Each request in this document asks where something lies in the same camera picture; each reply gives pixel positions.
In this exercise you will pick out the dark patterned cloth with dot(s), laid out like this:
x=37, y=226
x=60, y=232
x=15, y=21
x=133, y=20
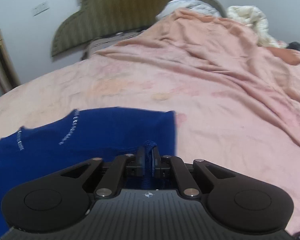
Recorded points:
x=295, y=46

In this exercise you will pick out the orange blanket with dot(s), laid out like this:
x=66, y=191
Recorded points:
x=222, y=51

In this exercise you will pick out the olive green headboard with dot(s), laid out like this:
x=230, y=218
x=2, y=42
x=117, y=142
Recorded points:
x=101, y=18

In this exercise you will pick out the blue beaded sweater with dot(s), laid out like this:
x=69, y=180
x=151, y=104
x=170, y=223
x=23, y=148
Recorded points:
x=31, y=153

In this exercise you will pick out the pink bed sheet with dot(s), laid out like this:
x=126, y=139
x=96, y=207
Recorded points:
x=244, y=119

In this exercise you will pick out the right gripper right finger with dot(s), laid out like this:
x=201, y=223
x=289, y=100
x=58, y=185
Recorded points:
x=237, y=202

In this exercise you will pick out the cream crumpled duvet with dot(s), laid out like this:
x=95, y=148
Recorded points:
x=252, y=17

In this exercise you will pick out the white wall sockets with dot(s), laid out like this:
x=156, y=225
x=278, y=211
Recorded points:
x=40, y=8

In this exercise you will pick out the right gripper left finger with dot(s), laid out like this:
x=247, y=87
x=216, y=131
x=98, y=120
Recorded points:
x=63, y=198

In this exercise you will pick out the gold tower fan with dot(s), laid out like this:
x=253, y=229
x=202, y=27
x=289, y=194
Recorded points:
x=8, y=77

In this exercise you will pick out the patterned pillow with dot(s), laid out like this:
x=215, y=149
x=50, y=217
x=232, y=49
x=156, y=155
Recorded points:
x=101, y=43

